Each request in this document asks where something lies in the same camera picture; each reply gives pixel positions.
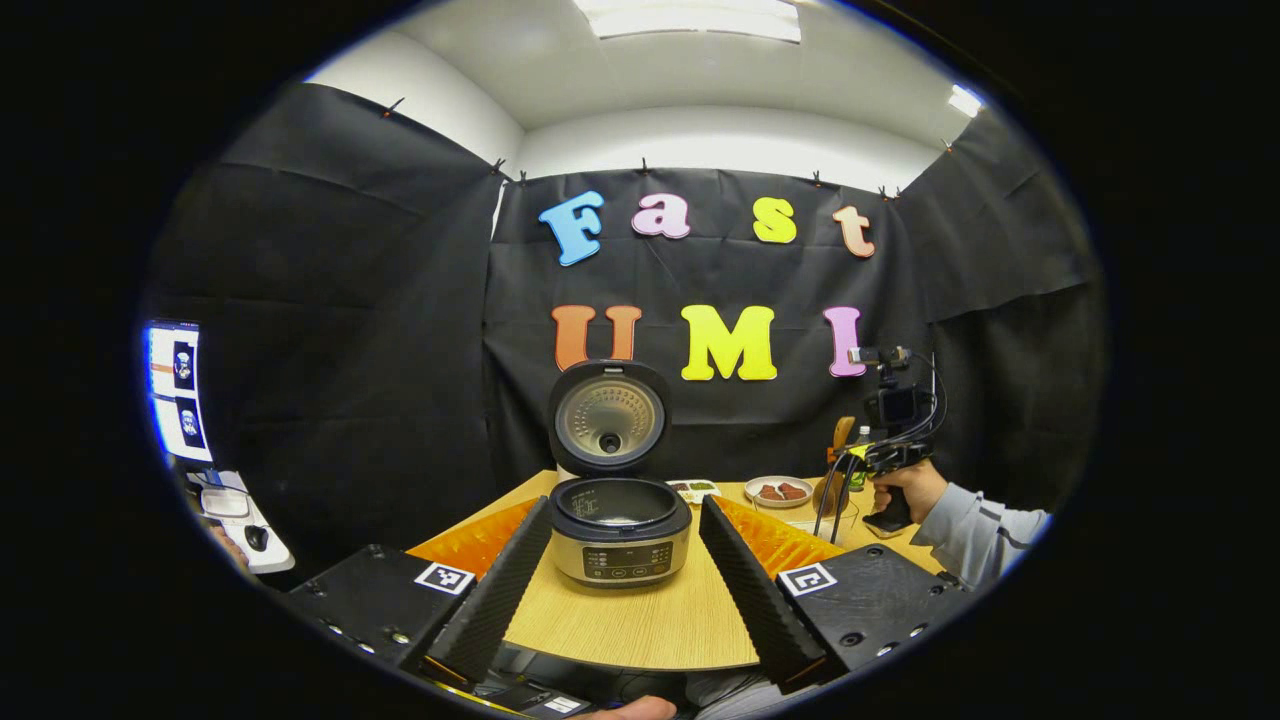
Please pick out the ceiling light panel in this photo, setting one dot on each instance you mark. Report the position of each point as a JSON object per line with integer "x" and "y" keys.
{"x": 690, "y": 18}

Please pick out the white divided sauce dish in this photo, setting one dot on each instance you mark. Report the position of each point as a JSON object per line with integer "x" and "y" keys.
{"x": 697, "y": 489}

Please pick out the white round plate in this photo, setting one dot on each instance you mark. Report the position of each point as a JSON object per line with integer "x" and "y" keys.
{"x": 752, "y": 492}

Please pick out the small ceiling light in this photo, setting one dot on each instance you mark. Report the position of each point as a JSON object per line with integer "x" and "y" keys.
{"x": 965, "y": 100}

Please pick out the computer monitor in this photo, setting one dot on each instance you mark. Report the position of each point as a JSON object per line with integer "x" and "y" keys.
{"x": 180, "y": 390}

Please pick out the black computer mouse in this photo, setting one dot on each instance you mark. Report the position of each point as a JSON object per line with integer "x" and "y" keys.
{"x": 256, "y": 538}

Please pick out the brown meat piece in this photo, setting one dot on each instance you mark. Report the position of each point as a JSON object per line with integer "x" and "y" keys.
{"x": 794, "y": 490}
{"x": 770, "y": 492}

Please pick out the wooden spoon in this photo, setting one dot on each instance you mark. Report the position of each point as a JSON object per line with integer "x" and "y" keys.
{"x": 830, "y": 495}

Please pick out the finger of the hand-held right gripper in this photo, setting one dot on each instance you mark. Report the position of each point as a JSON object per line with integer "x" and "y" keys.
{"x": 850, "y": 456}

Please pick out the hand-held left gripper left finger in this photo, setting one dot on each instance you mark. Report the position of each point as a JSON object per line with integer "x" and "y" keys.
{"x": 500, "y": 600}

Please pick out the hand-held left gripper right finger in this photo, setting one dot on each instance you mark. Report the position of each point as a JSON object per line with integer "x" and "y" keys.
{"x": 750, "y": 600}

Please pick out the white side desk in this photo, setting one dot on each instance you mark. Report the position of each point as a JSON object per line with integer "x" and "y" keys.
{"x": 275, "y": 555}

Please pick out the green tea bottle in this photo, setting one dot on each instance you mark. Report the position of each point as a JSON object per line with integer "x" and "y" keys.
{"x": 862, "y": 436}

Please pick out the black and silver rice cooker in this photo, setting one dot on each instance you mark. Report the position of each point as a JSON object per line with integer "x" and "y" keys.
{"x": 620, "y": 545}

